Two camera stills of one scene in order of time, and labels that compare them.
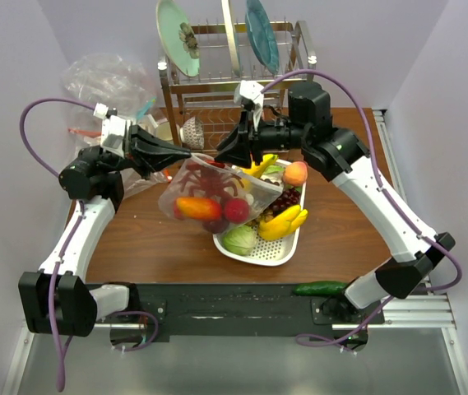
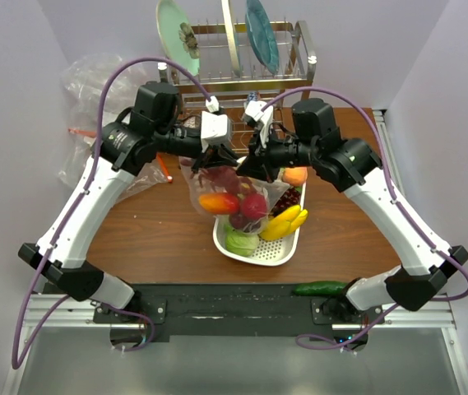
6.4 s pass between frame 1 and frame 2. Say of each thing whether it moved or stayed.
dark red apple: moved
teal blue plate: stayed
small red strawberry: moved
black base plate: stayed
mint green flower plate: stayed
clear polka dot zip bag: moved
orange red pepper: moved
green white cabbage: stayed
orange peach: stayed
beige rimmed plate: stayed
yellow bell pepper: stayed
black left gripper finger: moved
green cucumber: stayed
